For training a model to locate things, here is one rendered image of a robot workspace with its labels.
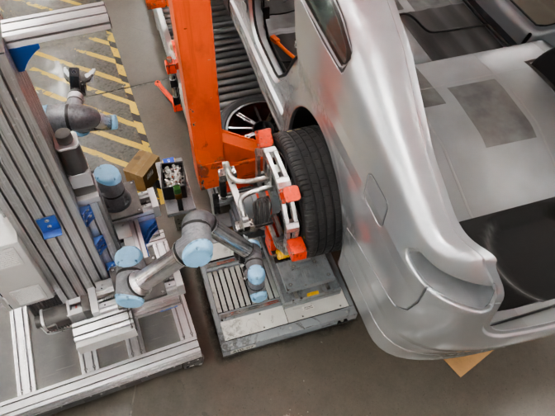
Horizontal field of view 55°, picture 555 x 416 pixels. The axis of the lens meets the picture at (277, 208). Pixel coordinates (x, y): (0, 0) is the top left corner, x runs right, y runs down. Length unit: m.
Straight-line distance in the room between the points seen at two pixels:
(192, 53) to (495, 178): 1.61
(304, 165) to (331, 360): 1.27
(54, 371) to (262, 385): 1.11
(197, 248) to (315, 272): 1.34
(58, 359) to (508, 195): 2.50
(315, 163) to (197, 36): 0.77
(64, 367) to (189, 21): 1.89
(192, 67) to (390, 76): 1.00
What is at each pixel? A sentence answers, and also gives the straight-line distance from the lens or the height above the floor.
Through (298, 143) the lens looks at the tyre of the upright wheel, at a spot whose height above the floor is 1.18.
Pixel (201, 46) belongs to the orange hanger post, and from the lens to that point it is 2.53.
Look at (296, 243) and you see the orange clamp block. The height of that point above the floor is 0.89.
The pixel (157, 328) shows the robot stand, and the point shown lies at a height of 0.21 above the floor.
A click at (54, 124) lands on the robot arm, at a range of 2.43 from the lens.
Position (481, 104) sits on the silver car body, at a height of 1.05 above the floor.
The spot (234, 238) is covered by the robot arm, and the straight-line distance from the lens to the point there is 2.28.
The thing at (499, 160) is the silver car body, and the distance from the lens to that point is 2.98.
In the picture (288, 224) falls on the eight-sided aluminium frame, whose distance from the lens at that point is 2.49.
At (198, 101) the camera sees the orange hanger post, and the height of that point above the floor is 1.20.
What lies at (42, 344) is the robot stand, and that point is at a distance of 3.27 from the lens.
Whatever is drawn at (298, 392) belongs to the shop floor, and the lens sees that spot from 3.17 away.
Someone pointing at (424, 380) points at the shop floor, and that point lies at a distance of 3.31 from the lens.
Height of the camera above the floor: 3.01
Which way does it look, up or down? 53 degrees down
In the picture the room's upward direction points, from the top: 2 degrees clockwise
